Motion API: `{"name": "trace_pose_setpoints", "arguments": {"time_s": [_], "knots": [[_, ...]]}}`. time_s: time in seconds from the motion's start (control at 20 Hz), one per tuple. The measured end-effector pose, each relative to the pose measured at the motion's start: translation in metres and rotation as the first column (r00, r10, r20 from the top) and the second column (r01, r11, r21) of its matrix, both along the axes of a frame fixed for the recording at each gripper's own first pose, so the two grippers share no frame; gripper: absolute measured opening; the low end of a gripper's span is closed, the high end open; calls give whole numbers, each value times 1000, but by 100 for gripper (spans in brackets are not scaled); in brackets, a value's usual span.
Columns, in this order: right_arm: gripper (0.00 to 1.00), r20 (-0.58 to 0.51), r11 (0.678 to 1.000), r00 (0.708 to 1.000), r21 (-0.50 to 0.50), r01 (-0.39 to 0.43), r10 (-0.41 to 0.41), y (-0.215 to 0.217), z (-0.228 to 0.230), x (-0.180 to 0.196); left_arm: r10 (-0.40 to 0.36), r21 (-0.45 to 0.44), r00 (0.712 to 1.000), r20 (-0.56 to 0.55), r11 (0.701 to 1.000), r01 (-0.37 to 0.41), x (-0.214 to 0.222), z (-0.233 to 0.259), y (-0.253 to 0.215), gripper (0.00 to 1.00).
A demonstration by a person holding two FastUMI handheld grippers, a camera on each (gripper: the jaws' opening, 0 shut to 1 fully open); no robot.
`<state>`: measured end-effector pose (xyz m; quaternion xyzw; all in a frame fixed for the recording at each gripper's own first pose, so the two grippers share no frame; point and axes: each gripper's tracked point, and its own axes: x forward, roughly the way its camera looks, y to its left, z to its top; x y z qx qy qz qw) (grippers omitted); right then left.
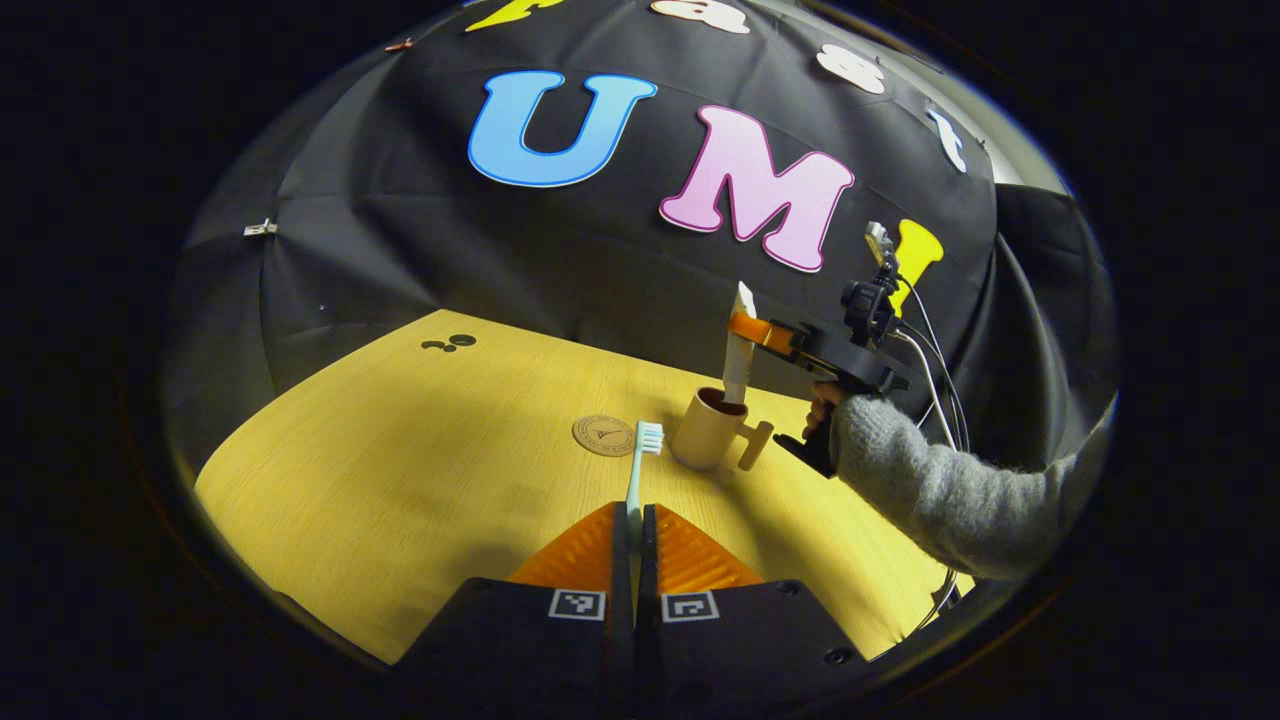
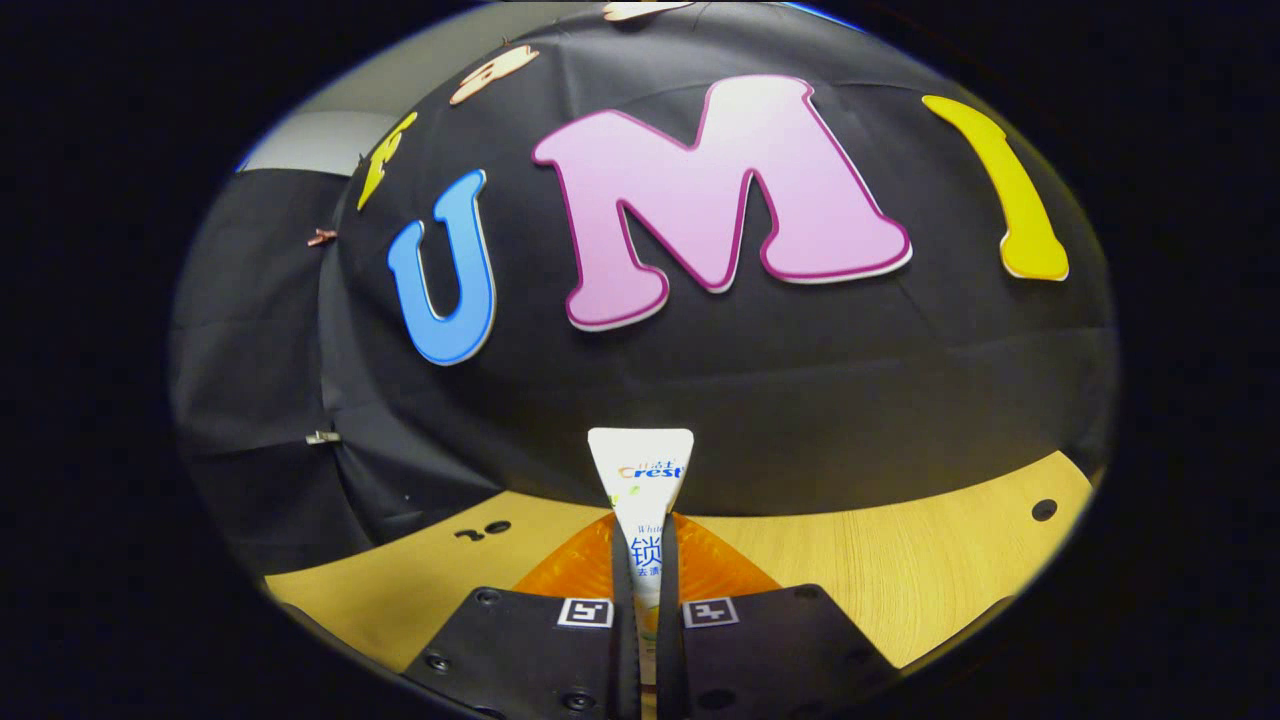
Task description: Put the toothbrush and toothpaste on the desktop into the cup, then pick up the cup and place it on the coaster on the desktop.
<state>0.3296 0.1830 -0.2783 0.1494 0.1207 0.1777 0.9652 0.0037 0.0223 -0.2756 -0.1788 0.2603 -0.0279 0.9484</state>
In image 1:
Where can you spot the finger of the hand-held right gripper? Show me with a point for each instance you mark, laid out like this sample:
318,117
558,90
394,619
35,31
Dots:
760,332

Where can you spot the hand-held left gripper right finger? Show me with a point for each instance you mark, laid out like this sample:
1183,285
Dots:
648,570

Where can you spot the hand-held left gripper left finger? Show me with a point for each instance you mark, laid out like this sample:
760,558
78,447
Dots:
619,570

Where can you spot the white toothpaste tube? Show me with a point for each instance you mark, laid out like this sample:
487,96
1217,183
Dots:
737,370

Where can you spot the mint green toothbrush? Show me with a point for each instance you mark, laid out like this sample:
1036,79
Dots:
636,480

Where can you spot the beige cup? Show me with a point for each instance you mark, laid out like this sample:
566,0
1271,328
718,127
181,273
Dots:
705,435

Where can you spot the round wooden coaster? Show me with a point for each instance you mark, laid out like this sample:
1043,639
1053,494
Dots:
600,436

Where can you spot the black backdrop cloth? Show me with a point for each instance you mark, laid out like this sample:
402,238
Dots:
400,200

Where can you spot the white cloth clip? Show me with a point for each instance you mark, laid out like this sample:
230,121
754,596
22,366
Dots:
260,229

